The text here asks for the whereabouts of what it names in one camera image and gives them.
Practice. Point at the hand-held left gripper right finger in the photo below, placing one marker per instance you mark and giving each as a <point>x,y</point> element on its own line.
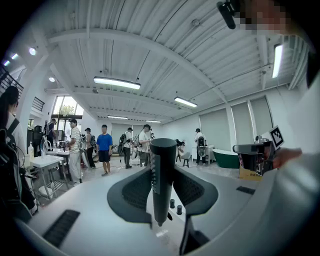
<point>237,220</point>

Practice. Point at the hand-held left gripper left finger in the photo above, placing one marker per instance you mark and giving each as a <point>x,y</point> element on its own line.
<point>82,212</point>

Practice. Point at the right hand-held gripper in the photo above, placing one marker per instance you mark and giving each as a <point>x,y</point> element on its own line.
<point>267,157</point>

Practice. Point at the dark green bathtub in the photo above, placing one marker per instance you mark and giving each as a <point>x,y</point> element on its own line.
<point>225,158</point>

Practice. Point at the person's right hand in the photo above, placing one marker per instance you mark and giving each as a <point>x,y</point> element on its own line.
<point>287,156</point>

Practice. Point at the white roller blind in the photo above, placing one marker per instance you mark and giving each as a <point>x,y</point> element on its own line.
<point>261,116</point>
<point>240,123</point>
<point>215,128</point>

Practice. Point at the large cardboard box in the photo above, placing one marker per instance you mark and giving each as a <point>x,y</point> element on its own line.
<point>250,175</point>

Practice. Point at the black faucet knob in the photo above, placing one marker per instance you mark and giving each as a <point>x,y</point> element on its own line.
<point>179,210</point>
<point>172,203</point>

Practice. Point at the grey chair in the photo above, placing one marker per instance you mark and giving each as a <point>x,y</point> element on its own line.
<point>184,157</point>

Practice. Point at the white sink stand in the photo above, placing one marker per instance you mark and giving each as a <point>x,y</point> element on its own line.
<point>46,160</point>

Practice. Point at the ceiling tube light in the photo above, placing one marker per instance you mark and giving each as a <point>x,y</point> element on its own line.
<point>117,83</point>
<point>277,61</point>
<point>185,102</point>
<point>153,121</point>
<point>117,117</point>

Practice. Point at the white pump bottle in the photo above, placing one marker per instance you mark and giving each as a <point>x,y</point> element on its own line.
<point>30,151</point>

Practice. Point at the large glass window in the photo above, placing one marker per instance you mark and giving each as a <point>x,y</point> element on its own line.
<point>66,106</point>

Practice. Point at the person's head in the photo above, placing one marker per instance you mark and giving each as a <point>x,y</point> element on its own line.
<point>265,17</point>

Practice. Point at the round ceiling spotlight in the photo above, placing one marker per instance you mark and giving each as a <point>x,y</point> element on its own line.
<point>14,56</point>
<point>32,51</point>
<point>51,79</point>
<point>6,62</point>

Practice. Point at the black metal railing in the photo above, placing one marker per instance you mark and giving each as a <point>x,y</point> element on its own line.
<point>10,80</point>

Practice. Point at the black head-mounted camera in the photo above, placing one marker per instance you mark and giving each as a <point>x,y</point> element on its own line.
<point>227,15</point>

